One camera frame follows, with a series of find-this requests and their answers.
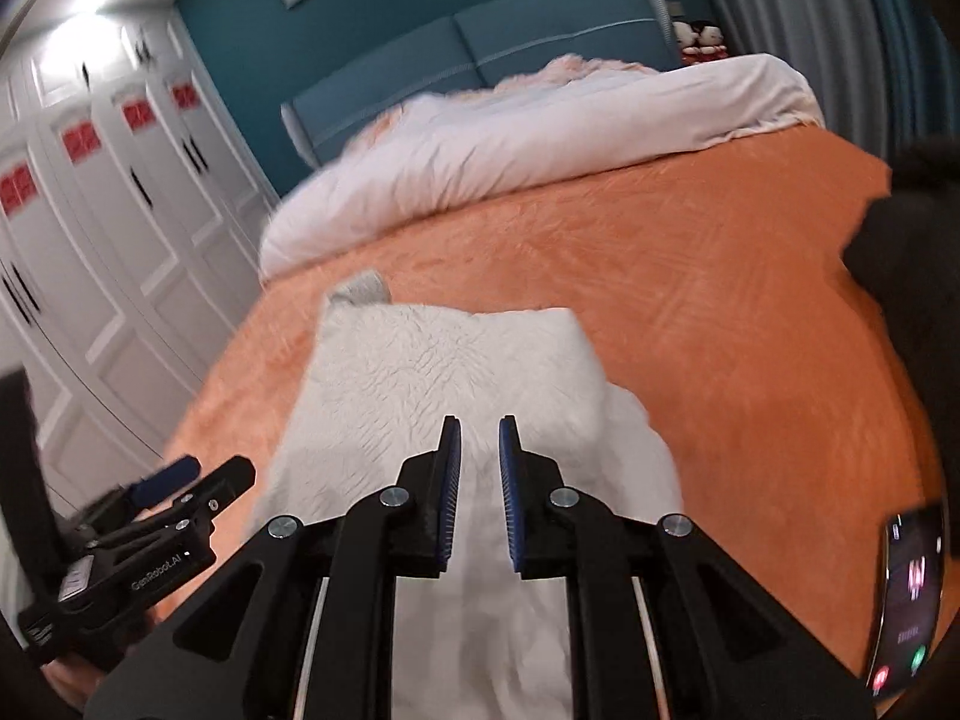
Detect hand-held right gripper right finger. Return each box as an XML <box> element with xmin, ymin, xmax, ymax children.
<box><xmin>499</xmin><ymin>414</ymin><xmax>878</xmax><ymax>720</ymax></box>

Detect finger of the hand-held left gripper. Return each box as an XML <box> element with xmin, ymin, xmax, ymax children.
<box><xmin>79</xmin><ymin>454</ymin><xmax>200</xmax><ymax>522</ymax></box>
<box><xmin>169</xmin><ymin>454</ymin><xmax>258</xmax><ymax>535</ymax></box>

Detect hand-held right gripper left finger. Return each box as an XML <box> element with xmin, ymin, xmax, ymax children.
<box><xmin>86</xmin><ymin>414</ymin><xmax>462</xmax><ymax>720</ymax></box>

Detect white zip jacket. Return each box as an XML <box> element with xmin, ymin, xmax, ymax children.
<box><xmin>266</xmin><ymin>268</ymin><xmax>685</xmax><ymax>720</ymax></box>

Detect person's left hand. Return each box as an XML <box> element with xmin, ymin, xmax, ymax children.
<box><xmin>46</xmin><ymin>656</ymin><xmax>115</xmax><ymax>715</ymax></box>

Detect white panelled wardrobe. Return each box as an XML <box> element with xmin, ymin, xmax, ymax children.
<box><xmin>0</xmin><ymin>15</ymin><xmax>283</xmax><ymax>481</ymax></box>

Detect orange bed blanket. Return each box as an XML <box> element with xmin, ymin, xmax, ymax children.
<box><xmin>161</xmin><ymin>124</ymin><xmax>947</xmax><ymax>720</ymax></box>

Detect pale pink duvet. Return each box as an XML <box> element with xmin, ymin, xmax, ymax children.
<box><xmin>259</xmin><ymin>52</ymin><xmax>826</xmax><ymax>283</ymax></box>

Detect smartphone with lit screen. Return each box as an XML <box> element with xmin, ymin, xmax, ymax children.
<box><xmin>866</xmin><ymin>504</ymin><xmax>947</xmax><ymax>698</ymax></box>

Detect blue padded headboard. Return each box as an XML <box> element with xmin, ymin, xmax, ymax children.
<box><xmin>281</xmin><ymin>0</ymin><xmax>676</xmax><ymax>170</ymax></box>

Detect dark cloth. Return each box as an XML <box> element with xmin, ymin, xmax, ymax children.
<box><xmin>841</xmin><ymin>133</ymin><xmax>960</xmax><ymax>421</ymax></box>

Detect plush toys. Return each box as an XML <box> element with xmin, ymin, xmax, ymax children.
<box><xmin>671</xmin><ymin>19</ymin><xmax>730</xmax><ymax>67</ymax></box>

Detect grey curtain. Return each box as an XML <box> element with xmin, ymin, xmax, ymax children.
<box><xmin>682</xmin><ymin>0</ymin><xmax>960</xmax><ymax>166</ymax></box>

